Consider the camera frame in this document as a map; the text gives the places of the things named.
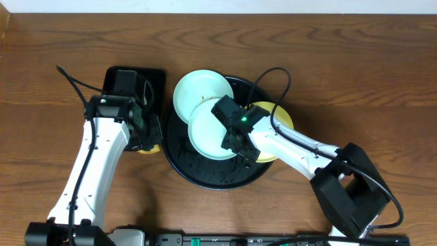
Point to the black round tray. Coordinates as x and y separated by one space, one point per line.
207 173

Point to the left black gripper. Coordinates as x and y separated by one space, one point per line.
150 137

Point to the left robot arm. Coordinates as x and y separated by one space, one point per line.
122 117

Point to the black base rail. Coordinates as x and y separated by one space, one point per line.
239 240

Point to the green and yellow sponge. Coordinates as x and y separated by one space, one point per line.
153 150

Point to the light blue plate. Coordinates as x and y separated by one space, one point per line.
206 133
197 87

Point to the yellow plate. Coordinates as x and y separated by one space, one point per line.
283 114

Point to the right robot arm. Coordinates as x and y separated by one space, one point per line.
346 183

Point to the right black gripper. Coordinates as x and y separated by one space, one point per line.
229 141

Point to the black rectangular tray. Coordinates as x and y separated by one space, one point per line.
147 84

